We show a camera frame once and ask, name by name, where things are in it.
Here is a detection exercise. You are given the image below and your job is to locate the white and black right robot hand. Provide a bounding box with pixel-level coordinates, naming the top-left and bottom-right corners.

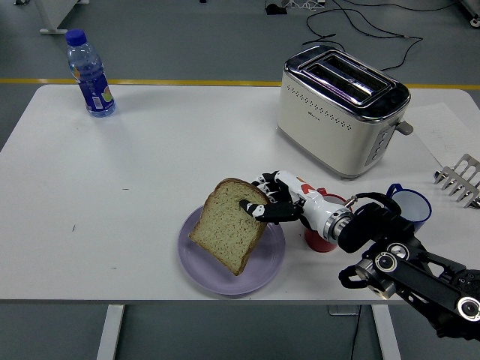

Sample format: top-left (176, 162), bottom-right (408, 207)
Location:
top-left (238, 170), bottom-right (354, 241)

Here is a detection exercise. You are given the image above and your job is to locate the cream and chrome toaster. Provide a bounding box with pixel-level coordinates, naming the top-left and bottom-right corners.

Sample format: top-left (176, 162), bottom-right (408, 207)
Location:
top-left (276, 44), bottom-right (415, 182)

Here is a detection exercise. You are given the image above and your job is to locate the slice of brown bread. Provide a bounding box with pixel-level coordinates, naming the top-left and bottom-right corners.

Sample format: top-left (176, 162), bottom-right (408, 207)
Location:
top-left (188, 177), bottom-right (269, 277)

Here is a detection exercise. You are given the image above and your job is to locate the purple round plate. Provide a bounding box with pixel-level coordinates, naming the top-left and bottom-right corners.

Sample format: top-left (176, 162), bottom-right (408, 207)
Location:
top-left (177, 204), bottom-right (287, 297)

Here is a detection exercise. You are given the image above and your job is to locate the red mug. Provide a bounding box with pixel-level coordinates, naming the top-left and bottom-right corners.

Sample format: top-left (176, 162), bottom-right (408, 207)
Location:
top-left (303, 187), bottom-right (349, 254)

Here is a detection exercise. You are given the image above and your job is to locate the blue mug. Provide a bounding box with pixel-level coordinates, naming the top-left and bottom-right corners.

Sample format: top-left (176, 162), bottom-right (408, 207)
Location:
top-left (385, 182), bottom-right (432, 234)

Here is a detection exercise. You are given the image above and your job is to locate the white table leg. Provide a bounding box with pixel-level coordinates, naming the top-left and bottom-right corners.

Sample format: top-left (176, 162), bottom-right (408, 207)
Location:
top-left (96, 304), bottom-right (125, 360)
top-left (370, 304), bottom-right (402, 360)

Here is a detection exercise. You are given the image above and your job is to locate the metal toast rack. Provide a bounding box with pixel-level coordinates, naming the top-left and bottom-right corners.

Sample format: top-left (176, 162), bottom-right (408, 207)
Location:
top-left (433, 152), bottom-right (480, 209)

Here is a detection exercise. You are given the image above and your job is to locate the black floor device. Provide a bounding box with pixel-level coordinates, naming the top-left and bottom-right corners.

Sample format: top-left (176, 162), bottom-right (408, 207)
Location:
top-left (264, 0), bottom-right (289, 16)

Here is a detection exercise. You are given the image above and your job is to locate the blue-capped plastic water bottle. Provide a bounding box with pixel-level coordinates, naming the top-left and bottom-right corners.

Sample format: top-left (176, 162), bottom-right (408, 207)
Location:
top-left (65, 28), bottom-right (117, 119)

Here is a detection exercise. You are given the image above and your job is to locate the white background desk foot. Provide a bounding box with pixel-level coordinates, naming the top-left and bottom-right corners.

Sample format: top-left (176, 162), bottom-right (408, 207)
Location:
top-left (459, 0), bottom-right (480, 27)

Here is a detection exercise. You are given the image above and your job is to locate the white background desk leg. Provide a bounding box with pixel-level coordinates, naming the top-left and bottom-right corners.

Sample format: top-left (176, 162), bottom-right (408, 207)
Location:
top-left (37, 0), bottom-right (91, 35)

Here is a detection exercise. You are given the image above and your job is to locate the grey under-table bracket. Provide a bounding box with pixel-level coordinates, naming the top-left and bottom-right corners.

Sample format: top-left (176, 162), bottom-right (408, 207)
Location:
top-left (328, 305), bottom-right (362, 316)

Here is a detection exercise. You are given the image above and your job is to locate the thin black under-table cable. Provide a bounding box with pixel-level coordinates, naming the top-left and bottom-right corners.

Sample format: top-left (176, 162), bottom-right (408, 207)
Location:
top-left (350, 305), bottom-right (362, 360)

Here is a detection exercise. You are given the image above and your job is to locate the short black floor cable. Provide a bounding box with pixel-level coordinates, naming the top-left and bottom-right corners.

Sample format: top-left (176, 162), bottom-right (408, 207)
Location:
top-left (306, 10), bottom-right (338, 39)

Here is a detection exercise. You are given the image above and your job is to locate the long black floor cable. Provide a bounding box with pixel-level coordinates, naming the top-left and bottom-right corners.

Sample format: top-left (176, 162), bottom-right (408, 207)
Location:
top-left (331, 0), bottom-right (425, 72)

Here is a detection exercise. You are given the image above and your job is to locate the white wire frame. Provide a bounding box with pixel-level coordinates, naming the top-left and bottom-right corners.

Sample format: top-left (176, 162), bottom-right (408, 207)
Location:
top-left (283, 0), bottom-right (326, 11)

